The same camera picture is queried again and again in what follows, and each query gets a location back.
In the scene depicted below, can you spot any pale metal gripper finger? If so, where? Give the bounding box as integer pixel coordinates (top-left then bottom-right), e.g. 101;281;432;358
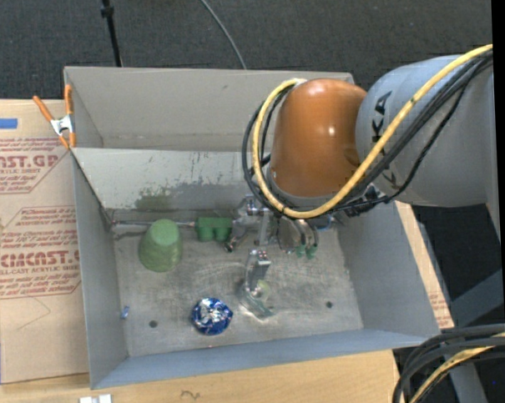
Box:
255;249;274;296
241;248;262;300

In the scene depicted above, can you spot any clear glass thing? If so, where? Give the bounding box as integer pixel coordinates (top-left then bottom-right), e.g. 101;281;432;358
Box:
236;278;280;321

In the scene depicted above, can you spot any green toy block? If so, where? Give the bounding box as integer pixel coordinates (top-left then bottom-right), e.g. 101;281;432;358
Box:
194;215;235;244

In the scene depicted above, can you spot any shiny blue ball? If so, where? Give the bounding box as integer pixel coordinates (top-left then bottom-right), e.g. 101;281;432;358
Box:
190;296;235;338

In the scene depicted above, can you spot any green plastic cup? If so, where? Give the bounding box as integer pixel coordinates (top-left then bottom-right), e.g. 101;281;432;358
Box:
135;217;185;275

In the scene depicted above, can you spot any grey metal bin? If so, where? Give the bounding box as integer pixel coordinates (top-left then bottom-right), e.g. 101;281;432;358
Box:
62;49;446;391

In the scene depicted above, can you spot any brown cardboard board red print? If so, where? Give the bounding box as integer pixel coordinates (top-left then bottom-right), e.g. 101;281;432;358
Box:
0;78;457;385

